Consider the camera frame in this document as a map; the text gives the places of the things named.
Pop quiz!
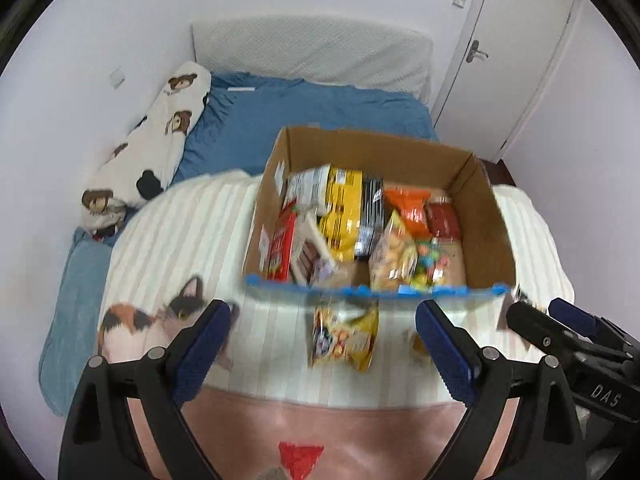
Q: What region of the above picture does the colourful candy ball bag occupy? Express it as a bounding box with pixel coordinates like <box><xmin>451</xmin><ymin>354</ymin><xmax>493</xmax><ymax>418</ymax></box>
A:
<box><xmin>410</xmin><ymin>238</ymin><xmax>452</xmax><ymax>290</ymax></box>

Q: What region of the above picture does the dark red snack packet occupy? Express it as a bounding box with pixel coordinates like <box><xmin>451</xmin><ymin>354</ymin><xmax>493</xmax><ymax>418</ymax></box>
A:
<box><xmin>424</xmin><ymin>197</ymin><xmax>462</xmax><ymax>240</ymax></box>

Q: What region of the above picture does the yellow chip bag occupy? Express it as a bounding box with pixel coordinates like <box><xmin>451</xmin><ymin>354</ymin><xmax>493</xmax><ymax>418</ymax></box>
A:
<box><xmin>369</xmin><ymin>210</ymin><xmax>418</xmax><ymax>292</ymax></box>

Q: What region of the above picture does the orange snack packet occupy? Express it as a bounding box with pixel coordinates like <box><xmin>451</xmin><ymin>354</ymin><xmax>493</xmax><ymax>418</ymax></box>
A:
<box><xmin>384</xmin><ymin>188</ymin><xmax>432</xmax><ymax>238</ymax></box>

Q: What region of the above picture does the yellow black noodle multipack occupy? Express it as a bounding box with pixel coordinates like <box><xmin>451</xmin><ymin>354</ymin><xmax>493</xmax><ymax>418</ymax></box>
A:
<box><xmin>319</xmin><ymin>167</ymin><xmax>384</xmax><ymax>262</ymax></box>

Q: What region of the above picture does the brown jelly cup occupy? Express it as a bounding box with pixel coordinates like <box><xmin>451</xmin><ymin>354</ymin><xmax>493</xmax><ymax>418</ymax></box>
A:
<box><xmin>409</xmin><ymin>330</ymin><xmax>431</xmax><ymax>362</ymax></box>

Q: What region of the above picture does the red triangular snack packet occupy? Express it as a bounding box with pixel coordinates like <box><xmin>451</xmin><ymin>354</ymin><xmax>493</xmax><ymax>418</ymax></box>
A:
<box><xmin>279</xmin><ymin>442</ymin><xmax>324</xmax><ymax>480</ymax></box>

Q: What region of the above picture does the yellow panda snack bag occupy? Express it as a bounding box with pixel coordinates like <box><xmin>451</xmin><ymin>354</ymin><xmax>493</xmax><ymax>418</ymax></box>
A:
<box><xmin>308</xmin><ymin>302</ymin><xmax>380</xmax><ymax>373</ymax></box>

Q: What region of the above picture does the striped cat print blanket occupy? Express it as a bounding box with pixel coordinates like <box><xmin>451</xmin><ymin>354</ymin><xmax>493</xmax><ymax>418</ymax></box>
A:
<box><xmin>96</xmin><ymin>169</ymin><xmax>576</xmax><ymax>480</ymax></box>

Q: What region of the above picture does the chocolate wafer packet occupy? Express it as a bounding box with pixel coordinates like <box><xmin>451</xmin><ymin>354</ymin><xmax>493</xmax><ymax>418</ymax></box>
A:
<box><xmin>290</xmin><ymin>211</ymin><xmax>336</xmax><ymax>287</ymax></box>

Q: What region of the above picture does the cardboard box with blue print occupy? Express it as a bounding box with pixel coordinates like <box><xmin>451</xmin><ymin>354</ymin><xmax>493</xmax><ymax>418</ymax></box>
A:
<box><xmin>242</xmin><ymin>124</ymin><xmax>518</xmax><ymax>302</ymax></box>

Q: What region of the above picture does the white bear print pillow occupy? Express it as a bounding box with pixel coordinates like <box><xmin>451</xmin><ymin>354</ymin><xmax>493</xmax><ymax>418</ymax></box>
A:
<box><xmin>81</xmin><ymin>61</ymin><xmax>212</xmax><ymax>234</ymax></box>

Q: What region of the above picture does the white quilted headboard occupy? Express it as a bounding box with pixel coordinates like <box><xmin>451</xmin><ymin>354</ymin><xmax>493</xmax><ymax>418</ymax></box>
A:
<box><xmin>191</xmin><ymin>15</ymin><xmax>433</xmax><ymax>103</ymax></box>

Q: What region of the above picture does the white door with handle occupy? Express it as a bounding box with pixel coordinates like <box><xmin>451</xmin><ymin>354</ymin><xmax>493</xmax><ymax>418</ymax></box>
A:
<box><xmin>433</xmin><ymin>0</ymin><xmax>576</xmax><ymax>160</ymax></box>

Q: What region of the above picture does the wall switch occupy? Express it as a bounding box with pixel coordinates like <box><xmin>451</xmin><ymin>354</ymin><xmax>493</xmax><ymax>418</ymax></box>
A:
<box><xmin>108</xmin><ymin>68</ymin><xmax>126</xmax><ymax>89</ymax></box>

